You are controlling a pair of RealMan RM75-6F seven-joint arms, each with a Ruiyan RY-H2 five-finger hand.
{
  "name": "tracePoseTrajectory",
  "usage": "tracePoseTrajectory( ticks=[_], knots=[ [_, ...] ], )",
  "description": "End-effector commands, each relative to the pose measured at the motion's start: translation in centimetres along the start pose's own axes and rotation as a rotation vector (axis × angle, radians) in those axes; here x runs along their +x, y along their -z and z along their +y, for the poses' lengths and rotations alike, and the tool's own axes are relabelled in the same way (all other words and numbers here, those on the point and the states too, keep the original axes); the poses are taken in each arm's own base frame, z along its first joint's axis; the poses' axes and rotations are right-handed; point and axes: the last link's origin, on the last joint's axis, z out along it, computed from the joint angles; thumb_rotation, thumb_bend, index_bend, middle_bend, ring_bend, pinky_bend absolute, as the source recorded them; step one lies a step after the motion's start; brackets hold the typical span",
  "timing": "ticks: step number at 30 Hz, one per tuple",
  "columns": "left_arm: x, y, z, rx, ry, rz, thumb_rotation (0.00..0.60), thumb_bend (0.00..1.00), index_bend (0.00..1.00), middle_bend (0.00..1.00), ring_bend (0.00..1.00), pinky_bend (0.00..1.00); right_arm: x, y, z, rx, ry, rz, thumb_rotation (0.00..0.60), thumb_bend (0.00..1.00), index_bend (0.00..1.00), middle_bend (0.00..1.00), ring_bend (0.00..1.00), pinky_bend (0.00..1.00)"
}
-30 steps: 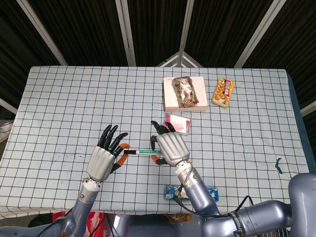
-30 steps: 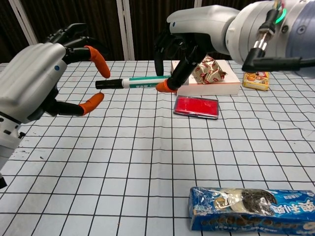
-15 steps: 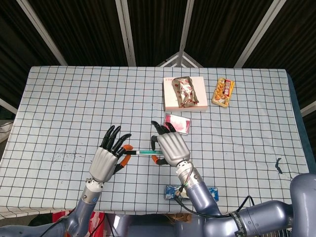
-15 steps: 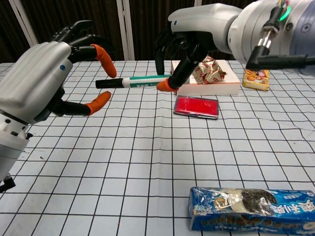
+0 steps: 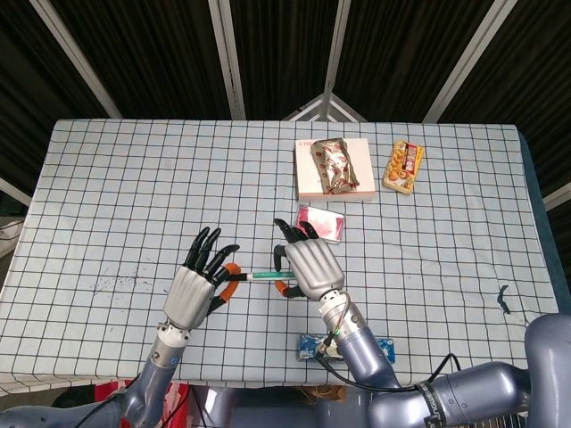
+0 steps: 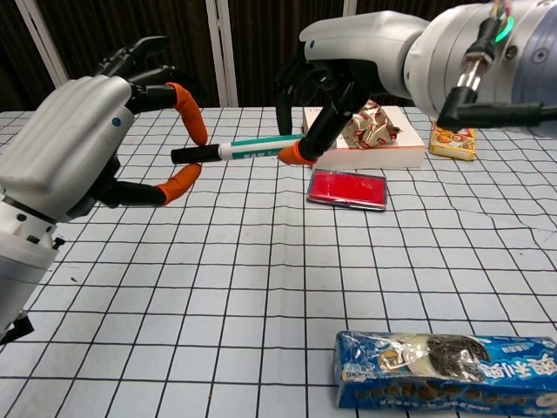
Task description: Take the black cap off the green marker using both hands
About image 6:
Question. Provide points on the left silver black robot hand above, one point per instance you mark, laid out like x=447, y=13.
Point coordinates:
x=74, y=130

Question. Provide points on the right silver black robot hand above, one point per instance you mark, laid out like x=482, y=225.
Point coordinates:
x=361, y=39

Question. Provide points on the black marker cap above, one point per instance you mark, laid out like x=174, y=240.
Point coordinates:
x=196, y=154

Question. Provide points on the green white marker pen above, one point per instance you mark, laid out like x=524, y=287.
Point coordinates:
x=257, y=147

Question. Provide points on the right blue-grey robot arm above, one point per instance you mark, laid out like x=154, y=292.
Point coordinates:
x=522, y=56

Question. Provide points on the crumpled foil snack wrapper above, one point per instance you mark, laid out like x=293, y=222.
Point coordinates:
x=370, y=128

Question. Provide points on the white flat cardboard box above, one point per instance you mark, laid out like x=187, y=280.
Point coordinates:
x=404, y=148

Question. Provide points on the yellow snack box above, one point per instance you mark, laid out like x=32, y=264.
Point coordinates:
x=452, y=143

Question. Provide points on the pink snack packet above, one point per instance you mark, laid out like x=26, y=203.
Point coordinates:
x=346, y=189

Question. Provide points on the blue cookie package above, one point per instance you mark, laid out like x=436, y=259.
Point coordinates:
x=435, y=374

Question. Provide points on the white metal frame bar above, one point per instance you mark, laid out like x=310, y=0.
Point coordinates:
x=41, y=39
x=349, y=8
x=222, y=52

